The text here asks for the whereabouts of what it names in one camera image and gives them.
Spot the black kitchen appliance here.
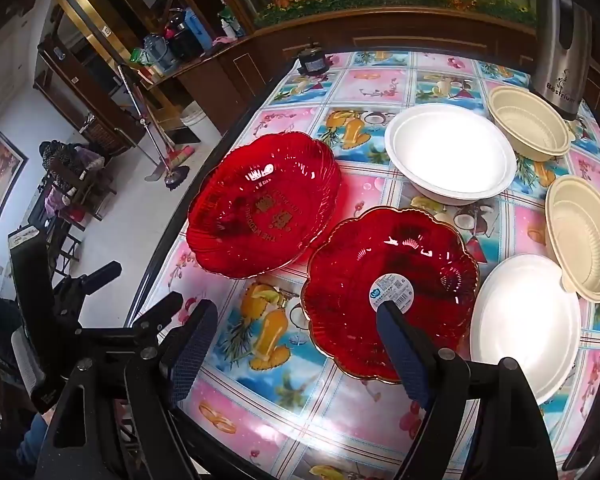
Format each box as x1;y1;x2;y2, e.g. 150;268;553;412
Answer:
165;7;203;61

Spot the gold-rimmed red glass plate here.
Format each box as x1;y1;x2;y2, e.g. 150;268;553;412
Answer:
300;206;481;385

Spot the wooden display cabinet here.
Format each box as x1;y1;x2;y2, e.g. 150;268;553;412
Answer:
32;0;181;156

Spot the small white bowl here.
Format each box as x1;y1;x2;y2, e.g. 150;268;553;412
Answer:
469;253;582;406

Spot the beige ribbed bowl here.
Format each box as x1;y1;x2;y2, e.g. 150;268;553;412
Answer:
488;85;572;162
545;176;600;304

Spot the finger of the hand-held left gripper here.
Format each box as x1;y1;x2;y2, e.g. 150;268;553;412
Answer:
55;261;123;306
75;291;185;346

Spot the chrome-handled dark mop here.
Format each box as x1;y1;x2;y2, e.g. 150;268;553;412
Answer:
116;62;192;191

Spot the large red glass plate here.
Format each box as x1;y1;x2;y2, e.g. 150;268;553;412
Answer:
186;130;343;281

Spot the wooden chair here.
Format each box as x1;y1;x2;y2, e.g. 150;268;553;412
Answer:
40;160;116;271

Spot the stainless steel kettle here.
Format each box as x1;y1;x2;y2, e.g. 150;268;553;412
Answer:
529;0;593;122

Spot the white plastic bucket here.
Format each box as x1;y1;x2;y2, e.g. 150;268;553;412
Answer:
180;102;207;133

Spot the large white bowl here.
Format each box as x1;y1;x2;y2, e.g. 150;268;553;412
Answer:
384;103;518;207

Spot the framed wall picture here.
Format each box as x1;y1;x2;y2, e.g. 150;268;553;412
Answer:
0;132;28;248

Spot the blue plastic jug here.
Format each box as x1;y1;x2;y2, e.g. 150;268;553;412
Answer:
142;34;178;71

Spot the colourful broom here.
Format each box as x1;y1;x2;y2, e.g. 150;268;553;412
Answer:
160;145;193;168

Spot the long wooden cabinet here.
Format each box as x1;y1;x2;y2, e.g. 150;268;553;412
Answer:
145;7;536;136

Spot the fruit print tablecloth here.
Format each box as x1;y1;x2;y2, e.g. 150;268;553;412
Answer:
125;50;600;480

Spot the blue container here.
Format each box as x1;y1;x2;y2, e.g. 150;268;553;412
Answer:
185;10;213;53

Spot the wicker basket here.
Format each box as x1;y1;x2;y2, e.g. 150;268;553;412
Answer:
80;112;131;156

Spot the dark floral cloth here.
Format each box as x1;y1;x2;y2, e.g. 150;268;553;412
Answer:
39;140;106;196

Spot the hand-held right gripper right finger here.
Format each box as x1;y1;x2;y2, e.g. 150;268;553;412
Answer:
376;301;561;480

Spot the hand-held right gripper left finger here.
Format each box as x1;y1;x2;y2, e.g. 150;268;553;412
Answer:
34;299;220;480

